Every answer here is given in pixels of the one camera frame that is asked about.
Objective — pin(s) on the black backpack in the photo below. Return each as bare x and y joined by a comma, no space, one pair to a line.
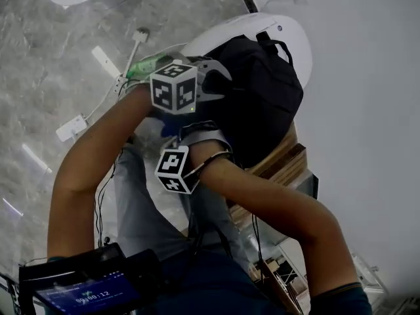
256,94

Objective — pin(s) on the person's left forearm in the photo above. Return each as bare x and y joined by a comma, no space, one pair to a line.
92,162

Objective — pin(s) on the person's teal shirt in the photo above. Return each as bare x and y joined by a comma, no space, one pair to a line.
213,287

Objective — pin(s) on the green plastic item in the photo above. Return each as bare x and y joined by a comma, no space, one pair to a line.
144,66

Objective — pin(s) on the long white power strip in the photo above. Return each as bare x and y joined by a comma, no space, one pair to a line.
105,61

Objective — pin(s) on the blue cloth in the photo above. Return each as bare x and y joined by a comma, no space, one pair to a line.
169,126

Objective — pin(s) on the black tablet screen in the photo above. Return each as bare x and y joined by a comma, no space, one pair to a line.
92,287

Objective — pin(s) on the wooden slat pallet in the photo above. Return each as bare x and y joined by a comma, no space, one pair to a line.
282,162

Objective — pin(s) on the person's right forearm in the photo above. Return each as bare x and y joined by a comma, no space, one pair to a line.
269,202

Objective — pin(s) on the white plug adapter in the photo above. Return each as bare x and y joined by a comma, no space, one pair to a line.
141,34

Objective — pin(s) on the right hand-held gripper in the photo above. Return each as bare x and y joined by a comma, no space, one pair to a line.
174,169

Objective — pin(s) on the white closed-lid toilet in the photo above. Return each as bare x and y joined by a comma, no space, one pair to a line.
295,34

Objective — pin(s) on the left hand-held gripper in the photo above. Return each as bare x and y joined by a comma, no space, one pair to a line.
172,89

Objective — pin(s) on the person's grey trousers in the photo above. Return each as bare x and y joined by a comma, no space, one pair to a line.
144,208

